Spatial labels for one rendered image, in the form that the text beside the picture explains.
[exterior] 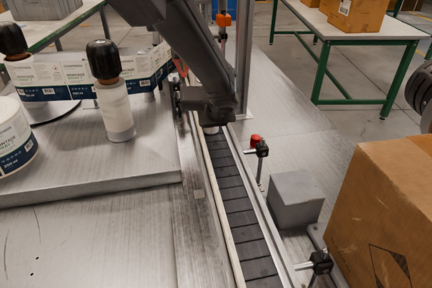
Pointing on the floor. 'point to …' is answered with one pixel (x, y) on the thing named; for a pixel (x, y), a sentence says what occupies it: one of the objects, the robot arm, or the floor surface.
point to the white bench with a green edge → (54, 29)
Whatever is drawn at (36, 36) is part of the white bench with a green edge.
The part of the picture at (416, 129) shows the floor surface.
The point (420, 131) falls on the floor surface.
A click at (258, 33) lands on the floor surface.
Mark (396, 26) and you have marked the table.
